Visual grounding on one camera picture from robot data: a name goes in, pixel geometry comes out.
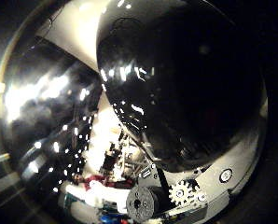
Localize person in red sweater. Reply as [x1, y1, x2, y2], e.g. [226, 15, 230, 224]
[72, 172, 135, 192]

